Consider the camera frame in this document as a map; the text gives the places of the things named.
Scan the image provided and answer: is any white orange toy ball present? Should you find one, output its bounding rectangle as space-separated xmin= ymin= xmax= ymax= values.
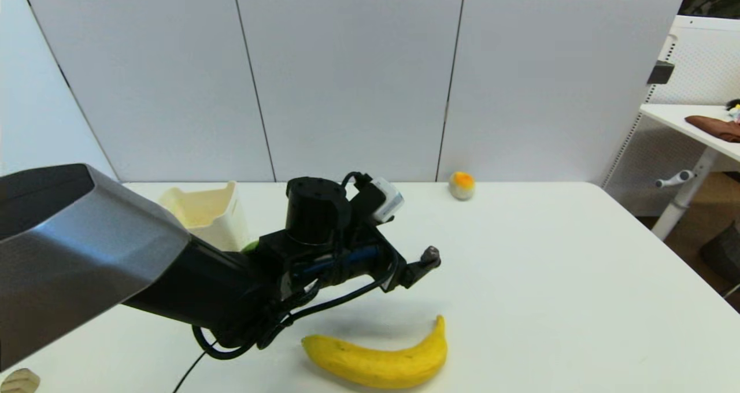
xmin=449 ymin=171 xmax=476 ymax=201

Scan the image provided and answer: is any yellow banana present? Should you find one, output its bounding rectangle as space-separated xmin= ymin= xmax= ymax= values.
xmin=301 ymin=314 xmax=449 ymax=390

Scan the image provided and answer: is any cream plastic container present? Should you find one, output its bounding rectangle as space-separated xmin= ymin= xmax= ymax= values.
xmin=159 ymin=180 xmax=250 ymax=252

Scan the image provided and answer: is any white side table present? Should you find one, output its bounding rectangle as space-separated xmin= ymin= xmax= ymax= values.
xmin=639 ymin=103 xmax=740 ymax=242

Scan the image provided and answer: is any black box on panel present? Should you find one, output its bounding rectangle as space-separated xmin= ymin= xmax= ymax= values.
xmin=646 ymin=61 xmax=675 ymax=86

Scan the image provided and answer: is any brown cloth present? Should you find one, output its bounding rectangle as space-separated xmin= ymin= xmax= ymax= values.
xmin=684 ymin=115 xmax=740 ymax=143

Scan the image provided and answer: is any white perforated panel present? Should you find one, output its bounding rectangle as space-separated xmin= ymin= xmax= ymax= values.
xmin=601 ymin=15 xmax=740 ymax=217

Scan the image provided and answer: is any small wooden block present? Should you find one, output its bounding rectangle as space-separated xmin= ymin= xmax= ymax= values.
xmin=0 ymin=368 xmax=41 ymax=393

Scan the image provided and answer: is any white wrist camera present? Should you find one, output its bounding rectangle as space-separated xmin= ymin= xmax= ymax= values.
xmin=370 ymin=176 xmax=404 ymax=224

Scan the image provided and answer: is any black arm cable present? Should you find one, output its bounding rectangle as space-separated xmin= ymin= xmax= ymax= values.
xmin=172 ymin=254 xmax=401 ymax=393

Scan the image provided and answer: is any white crank handle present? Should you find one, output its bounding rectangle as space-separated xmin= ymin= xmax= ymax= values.
xmin=655 ymin=170 xmax=694 ymax=188

